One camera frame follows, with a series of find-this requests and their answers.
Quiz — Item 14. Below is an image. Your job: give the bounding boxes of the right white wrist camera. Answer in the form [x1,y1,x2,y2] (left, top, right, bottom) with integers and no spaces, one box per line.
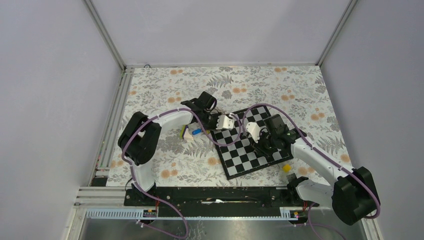
[245,122,261,143]

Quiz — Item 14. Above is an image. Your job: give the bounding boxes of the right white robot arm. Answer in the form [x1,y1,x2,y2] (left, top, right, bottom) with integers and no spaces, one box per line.
[245,114,381,226]

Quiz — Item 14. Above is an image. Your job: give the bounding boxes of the purple cable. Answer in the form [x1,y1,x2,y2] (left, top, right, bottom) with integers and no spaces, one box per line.
[121,105,246,239]
[241,103,381,240]

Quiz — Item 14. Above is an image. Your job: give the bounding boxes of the small yellow cube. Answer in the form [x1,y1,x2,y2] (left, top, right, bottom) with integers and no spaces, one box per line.
[282,164,292,173]

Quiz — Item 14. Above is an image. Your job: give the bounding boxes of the floral patterned table mat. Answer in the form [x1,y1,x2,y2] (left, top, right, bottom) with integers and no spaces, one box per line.
[121,65,351,187]

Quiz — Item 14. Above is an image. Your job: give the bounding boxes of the white slotted cable duct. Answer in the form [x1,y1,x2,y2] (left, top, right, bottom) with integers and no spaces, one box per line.
[85,207,299,221]

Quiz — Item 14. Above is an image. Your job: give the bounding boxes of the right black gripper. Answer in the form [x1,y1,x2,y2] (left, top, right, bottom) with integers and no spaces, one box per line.
[249,130,278,159]

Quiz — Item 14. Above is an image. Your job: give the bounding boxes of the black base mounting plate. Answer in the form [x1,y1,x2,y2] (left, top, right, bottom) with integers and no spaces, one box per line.
[123,184,311,217]

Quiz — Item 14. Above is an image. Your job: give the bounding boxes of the green purple white toy bricks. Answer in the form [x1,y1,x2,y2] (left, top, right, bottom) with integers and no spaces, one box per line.
[180,125,193,141]

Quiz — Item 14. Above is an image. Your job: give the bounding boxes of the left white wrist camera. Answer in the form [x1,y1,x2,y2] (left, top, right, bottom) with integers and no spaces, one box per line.
[216,113,235,130]

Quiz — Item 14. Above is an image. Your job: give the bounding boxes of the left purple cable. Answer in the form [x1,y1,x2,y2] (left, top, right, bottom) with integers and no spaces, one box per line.
[121,105,246,239]

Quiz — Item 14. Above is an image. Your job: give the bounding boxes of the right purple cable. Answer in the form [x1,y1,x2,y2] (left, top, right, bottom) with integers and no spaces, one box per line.
[241,103,381,240]

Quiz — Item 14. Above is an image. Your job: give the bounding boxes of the black white chessboard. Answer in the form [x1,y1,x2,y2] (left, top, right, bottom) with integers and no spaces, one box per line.
[211,122,293,180]

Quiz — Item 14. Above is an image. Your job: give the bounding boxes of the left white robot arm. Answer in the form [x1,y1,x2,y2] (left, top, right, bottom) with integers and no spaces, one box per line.
[117,91,221,206]

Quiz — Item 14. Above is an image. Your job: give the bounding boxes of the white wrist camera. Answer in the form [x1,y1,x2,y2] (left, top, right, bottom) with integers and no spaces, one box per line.
[245,122,261,143]
[216,113,235,130]

